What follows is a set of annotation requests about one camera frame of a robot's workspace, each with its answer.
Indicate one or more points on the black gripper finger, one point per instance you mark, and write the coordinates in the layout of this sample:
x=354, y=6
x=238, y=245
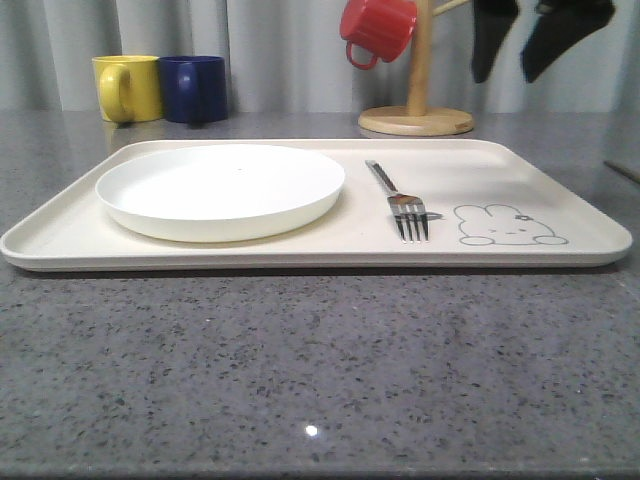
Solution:
x=560, y=26
x=492, y=20

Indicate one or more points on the silver chopstick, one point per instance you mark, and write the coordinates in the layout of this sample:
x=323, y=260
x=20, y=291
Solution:
x=625, y=171

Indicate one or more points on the silver fork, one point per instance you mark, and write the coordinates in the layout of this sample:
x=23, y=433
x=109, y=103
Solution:
x=408, y=211

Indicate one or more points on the white round plate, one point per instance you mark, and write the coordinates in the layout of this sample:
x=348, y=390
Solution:
x=221, y=193

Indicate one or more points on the red mug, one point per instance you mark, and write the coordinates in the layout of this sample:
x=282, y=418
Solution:
x=377, y=30

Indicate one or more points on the wooden mug tree stand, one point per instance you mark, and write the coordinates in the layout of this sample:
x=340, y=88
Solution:
x=416, y=117

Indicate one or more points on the cream rabbit serving tray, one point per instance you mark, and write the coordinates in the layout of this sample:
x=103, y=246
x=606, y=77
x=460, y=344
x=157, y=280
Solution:
x=486, y=207

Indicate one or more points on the grey curtain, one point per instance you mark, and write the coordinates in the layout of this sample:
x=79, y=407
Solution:
x=288, y=56

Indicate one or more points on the dark blue mug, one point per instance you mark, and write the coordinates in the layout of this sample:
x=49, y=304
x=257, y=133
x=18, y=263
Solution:
x=193, y=88

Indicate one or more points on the yellow mug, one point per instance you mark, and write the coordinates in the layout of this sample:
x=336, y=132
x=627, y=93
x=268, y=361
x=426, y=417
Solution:
x=128, y=88

